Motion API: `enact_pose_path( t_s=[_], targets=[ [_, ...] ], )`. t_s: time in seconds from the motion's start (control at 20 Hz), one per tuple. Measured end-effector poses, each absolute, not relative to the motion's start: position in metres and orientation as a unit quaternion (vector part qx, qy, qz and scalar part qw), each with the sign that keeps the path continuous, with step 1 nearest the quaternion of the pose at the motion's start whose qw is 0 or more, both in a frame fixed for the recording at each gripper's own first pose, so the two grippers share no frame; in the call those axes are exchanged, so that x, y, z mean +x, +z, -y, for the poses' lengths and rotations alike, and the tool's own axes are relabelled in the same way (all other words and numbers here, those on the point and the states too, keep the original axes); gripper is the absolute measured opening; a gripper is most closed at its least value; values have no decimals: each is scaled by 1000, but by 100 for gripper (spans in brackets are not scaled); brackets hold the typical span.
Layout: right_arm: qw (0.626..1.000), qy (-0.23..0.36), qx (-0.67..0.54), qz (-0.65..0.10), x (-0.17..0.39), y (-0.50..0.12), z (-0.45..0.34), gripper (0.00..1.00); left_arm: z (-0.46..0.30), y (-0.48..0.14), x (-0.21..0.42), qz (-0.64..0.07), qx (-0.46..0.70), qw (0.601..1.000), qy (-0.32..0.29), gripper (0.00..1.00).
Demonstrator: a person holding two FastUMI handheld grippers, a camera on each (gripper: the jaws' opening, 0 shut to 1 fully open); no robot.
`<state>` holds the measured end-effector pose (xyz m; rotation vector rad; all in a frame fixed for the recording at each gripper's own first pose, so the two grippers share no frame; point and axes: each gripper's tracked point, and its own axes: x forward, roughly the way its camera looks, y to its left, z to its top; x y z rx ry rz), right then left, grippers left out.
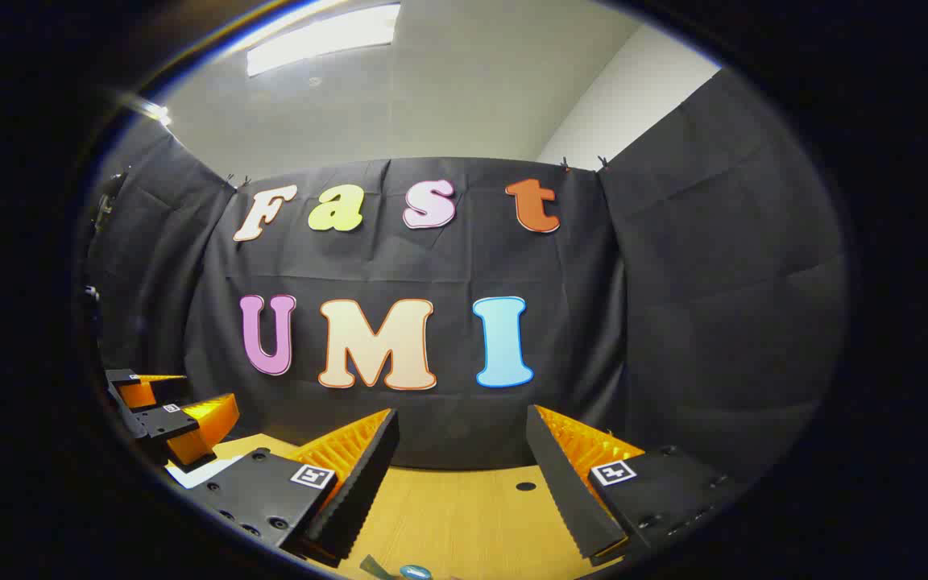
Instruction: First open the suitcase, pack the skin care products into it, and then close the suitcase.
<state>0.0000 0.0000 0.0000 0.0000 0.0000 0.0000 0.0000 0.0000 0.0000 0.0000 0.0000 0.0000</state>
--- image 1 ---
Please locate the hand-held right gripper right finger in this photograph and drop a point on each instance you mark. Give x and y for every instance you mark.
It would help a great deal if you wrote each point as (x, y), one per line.
(565, 499)

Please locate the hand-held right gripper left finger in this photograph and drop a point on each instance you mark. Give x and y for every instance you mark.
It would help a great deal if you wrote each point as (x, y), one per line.
(363, 491)

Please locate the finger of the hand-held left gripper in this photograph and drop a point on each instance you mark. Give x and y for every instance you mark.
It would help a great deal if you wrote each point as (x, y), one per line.
(162, 423)
(142, 393)

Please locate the light blue small suitcase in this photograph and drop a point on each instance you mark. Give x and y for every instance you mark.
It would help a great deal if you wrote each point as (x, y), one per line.
(198, 474)

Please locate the blue squeeze tube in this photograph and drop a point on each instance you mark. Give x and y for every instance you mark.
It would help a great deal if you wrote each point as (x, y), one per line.
(412, 572)

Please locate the black backdrop cloth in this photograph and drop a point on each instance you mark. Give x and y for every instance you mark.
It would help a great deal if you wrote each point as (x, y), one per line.
(432, 266)

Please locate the ceiling light strip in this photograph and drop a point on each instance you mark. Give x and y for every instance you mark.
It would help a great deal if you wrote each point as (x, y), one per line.
(148, 107)

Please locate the ceiling light panel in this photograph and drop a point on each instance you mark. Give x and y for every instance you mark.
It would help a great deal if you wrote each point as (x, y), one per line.
(323, 39)

